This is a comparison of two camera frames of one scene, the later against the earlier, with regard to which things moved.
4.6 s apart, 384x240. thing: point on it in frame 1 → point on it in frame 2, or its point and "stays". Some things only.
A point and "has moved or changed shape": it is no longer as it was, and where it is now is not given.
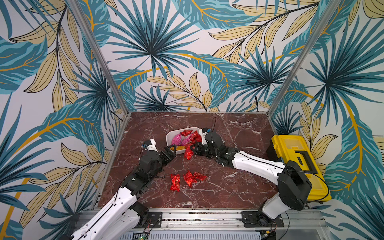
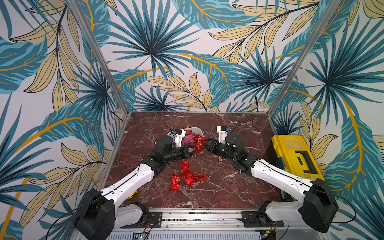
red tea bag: [188, 152] has moved or changed shape
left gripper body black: [164, 159] → [181, 153]
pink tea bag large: [176, 140] → [188, 138]
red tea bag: [175, 183] stays
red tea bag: [188, 177] stays
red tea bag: [197, 176] stays
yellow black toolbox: [293, 148] stays
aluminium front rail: [297, 224] stays
